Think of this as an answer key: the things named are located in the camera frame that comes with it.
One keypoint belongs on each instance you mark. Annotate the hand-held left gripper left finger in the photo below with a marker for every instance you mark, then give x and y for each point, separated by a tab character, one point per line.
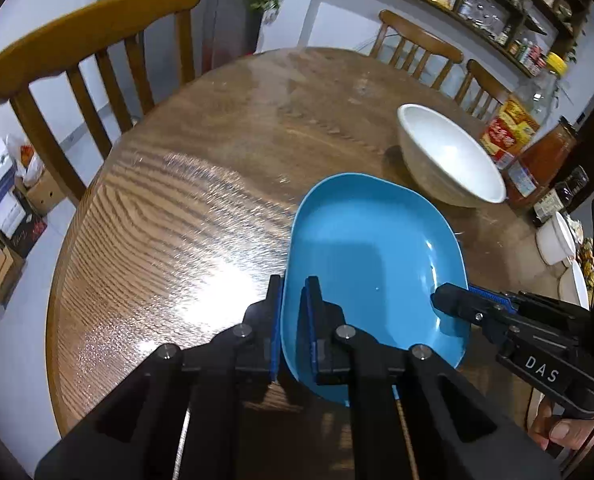
276	322

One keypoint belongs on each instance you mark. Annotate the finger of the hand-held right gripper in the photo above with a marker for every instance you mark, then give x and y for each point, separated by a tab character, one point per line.
492	296
472	310

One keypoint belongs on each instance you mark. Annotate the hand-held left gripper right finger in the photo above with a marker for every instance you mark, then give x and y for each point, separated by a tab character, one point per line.
309	322

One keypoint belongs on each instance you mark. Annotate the small deep white bowl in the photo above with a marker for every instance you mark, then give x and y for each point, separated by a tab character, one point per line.
554	240

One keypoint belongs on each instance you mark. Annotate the blue plate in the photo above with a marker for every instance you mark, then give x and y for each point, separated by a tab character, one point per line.
372	245

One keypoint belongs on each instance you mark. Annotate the large white bowl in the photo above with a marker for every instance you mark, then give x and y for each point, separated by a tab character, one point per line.
447	155

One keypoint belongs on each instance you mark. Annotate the person's right hand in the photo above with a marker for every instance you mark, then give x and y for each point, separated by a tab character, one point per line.
562	435

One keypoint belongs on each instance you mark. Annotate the small dark sauce bottle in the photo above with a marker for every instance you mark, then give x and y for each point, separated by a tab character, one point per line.
562	195

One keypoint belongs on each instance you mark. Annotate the red sauce bottle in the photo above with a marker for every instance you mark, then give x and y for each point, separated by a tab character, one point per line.
544	160

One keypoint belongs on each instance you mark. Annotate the clear bottle with yellow cap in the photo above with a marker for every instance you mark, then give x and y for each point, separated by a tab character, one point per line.
507	130

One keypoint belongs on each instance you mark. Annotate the wooden chair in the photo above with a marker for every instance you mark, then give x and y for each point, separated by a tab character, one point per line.
92	25
417	30
487	80

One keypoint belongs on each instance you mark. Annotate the row of spice jars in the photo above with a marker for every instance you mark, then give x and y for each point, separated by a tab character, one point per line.
524	52

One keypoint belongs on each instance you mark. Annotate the dark gift box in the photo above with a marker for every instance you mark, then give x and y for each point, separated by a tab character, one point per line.
24	235

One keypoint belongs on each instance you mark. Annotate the cardboard box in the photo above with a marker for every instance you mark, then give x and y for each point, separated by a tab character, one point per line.
4	275
42	195

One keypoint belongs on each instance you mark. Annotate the grey refrigerator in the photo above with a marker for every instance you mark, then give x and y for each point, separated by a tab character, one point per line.
227	10

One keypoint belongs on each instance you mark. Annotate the wooden wall shelf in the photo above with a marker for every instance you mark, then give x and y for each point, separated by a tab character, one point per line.
477	20

